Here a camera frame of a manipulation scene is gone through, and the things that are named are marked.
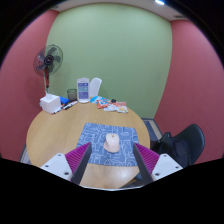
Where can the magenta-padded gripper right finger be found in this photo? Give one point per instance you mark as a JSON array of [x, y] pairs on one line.
[[148, 160]]

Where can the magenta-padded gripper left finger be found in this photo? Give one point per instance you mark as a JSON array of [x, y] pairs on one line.
[[76, 160]]

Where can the pale pink computer mouse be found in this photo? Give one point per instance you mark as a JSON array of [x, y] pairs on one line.
[[111, 143]]

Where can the blue patterned mouse pad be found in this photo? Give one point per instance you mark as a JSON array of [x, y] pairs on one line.
[[96, 135]]

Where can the black office chair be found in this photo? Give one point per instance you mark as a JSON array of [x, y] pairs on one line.
[[195, 138]]

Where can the black-capped whiteboard marker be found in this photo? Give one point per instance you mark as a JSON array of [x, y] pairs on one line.
[[59, 108], [71, 105]]

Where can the white and orange snack packet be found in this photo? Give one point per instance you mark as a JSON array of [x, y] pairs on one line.
[[117, 107]]

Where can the white tissue box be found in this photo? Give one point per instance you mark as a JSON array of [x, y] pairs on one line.
[[50, 104]]

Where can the blue snack packet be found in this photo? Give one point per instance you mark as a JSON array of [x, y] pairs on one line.
[[94, 99]]

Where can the dark mesh pen cup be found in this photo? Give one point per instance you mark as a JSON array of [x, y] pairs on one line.
[[72, 95]]

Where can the small black object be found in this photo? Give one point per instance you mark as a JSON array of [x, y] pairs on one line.
[[113, 100]]

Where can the white and blue sign stand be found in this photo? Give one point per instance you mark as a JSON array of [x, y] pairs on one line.
[[83, 90]]

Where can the black and red standing fan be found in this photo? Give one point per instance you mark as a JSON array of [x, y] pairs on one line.
[[49, 60]]

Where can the ceiling light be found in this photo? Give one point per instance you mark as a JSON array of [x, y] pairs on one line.
[[159, 2]]

